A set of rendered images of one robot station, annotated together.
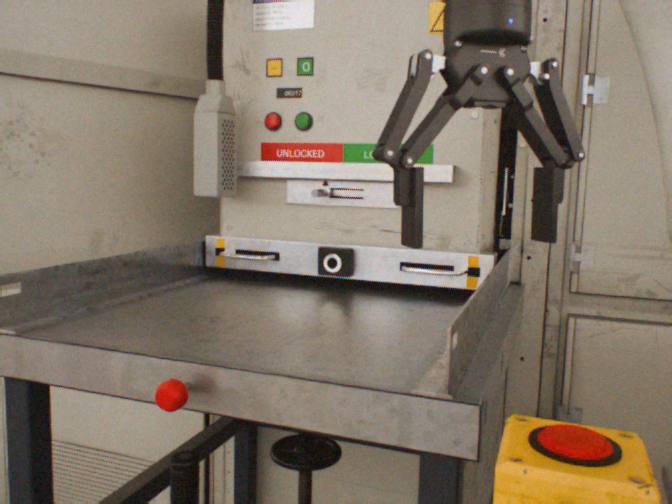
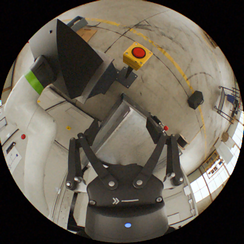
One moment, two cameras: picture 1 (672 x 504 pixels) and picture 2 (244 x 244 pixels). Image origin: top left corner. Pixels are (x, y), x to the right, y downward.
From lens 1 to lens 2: 51 cm
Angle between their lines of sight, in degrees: 57
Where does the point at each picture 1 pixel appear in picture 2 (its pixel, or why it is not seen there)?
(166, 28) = not seen: hidden behind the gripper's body
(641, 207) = (56, 164)
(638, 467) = (133, 45)
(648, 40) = (39, 186)
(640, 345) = (67, 144)
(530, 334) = (82, 154)
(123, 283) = (159, 165)
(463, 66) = (152, 185)
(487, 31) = (154, 209)
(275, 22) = not seen: hidden behind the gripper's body
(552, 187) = (90, 129)
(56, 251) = (162, 173)
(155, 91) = not seen: hidden behind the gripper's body
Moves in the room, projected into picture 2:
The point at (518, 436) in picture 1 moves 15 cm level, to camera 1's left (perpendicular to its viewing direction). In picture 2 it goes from (145, 58) to (178, 76)
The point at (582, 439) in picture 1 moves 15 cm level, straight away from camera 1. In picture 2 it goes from (138, 50) to (109, 81)
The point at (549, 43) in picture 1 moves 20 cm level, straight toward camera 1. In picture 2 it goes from (64, 203) to (63, 208)
